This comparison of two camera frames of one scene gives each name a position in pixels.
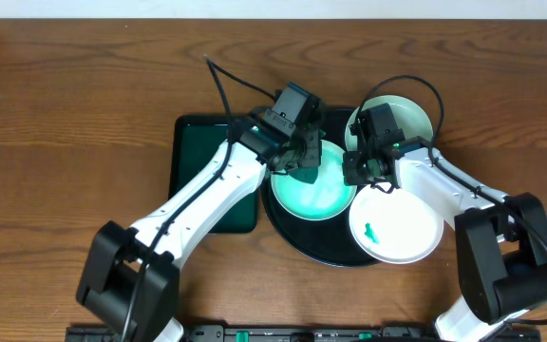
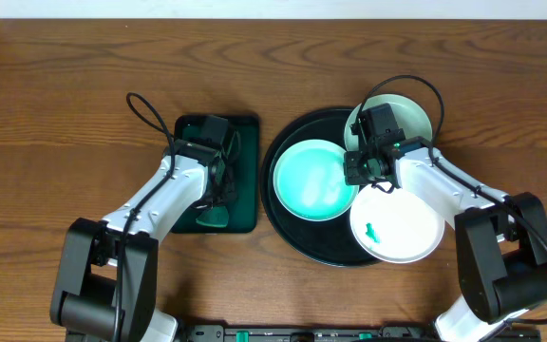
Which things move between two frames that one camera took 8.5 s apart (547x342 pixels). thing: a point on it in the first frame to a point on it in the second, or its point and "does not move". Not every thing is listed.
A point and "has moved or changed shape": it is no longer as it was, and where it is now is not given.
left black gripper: [303, 155] to [226, 185]
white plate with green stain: [394, 227] does not move
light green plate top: [408, 116] does not move
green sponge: [305, 174] has moved or changed shape
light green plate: [328, 198] does not move
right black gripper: [350, 176] does not move
